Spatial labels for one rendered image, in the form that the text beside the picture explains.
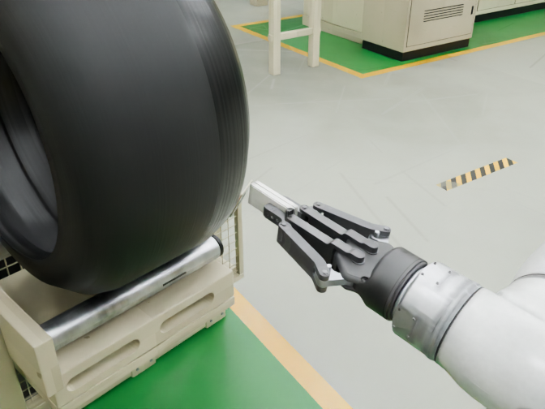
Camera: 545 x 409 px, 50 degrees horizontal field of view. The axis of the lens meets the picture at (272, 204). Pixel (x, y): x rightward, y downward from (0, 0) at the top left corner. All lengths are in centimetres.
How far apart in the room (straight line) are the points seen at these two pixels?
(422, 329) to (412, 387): 149
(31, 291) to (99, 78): 60
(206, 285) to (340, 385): 108
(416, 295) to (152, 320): 51
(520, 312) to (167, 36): 50
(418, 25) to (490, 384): 489
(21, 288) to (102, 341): 30
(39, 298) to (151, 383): 96
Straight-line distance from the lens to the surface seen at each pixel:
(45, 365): 88
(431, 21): 547
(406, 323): 60
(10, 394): 104
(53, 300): 116
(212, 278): 104
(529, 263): 68
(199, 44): 76
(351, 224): 69
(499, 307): 58
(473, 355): 57
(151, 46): 73
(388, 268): 61
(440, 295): 59
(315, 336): 219
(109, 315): 94
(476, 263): 269
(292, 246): 65
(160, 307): 99
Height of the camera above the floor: 150
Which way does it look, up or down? 30 degrees down
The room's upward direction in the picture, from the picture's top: straight up
